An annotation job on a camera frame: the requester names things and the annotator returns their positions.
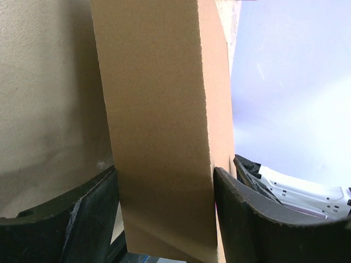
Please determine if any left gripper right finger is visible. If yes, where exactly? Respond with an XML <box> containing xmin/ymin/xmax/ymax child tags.
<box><xmin>213</xmin><ymin>167</ymin><xmax>350</xmax><ymax>263</ymax></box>

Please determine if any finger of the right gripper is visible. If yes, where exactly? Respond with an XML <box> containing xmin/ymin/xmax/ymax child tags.
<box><xmin>234</xmin><ymin>157</ymin><xmax>282</xmax><ymax>204</ymax></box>

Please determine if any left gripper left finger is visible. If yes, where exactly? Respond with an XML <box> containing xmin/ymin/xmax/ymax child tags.
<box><xmin>1</xmin><ymin>166</ymin><xmax>119</xmax><ymax>262</ymax></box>

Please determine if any cardboard paper box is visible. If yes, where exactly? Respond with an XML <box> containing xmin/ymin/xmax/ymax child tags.
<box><xmin>90</xmin><ymin>1</ymin><xmax>235</xmax><ymax>262</ymax></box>

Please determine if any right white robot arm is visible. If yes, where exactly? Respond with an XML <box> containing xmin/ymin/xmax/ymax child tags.
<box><xmin>234</xmin><ymin>155</ymin><xmax>350</xmax><ymax>220</ymax></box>

